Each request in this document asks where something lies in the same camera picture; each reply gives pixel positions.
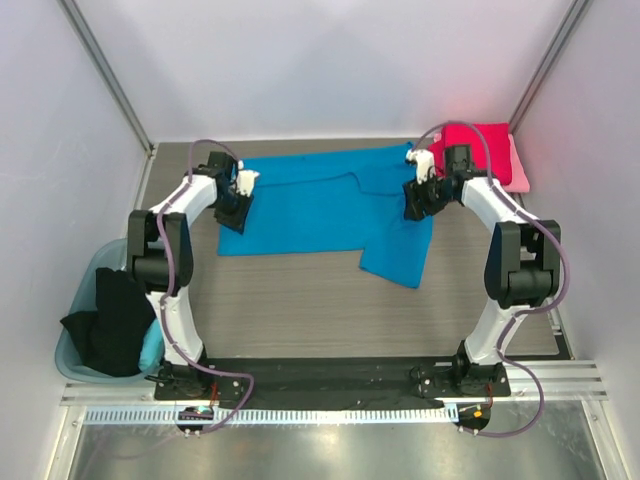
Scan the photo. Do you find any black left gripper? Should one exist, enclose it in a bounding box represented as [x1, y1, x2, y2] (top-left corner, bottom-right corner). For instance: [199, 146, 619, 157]
[212, 187, 253, 234]

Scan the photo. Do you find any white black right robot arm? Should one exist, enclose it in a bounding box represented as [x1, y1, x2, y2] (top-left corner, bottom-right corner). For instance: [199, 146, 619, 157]
[403, 145, 561, 398]

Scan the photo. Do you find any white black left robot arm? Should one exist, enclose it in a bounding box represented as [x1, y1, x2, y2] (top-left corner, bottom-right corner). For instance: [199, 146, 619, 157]
[126, 152, 260, 400]

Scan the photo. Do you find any folded red t shirt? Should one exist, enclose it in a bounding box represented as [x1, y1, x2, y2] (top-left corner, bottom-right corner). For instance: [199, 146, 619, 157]
[428, 121, 514, 186]

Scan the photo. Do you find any folded pink t shirt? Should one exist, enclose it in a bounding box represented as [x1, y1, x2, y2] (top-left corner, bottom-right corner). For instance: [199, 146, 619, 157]
[504, 134, 530, 194]

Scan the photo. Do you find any teal plastic bin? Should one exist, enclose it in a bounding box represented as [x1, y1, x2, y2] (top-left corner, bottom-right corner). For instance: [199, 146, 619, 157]
[55, 239, 164, 384]

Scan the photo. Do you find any light blue t shirt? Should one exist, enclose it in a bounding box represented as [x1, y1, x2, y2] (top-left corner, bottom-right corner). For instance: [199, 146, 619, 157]
[138, 319, 164, 372]

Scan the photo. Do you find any black t shirt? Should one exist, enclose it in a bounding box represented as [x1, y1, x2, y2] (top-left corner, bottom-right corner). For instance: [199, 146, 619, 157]
[60, 267, 156, 378]

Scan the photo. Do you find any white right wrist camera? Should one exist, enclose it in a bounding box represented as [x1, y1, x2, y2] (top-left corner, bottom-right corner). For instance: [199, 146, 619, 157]
[405, 149, 435, 184]

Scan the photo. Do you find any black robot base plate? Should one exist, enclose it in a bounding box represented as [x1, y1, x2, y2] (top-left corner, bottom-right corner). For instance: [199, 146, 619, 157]
[154, 355, 511, 411]

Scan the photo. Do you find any white slotted cable duct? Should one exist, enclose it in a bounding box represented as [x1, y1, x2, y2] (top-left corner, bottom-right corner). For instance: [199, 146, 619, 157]
[84, 404, 459, 427]

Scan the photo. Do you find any aluminium frame post right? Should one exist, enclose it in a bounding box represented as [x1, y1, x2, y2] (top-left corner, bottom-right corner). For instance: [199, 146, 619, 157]
[509, 0, 593, 135]

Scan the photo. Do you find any aluminium frame post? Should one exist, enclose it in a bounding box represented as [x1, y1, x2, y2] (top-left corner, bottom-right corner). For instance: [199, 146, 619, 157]
[509, 0, 593, 135]
[56, 0, 154, 157]

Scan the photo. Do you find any aluminium frame post left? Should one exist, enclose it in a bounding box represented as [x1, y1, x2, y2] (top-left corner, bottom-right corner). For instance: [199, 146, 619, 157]
[56, 0, 154, 157]

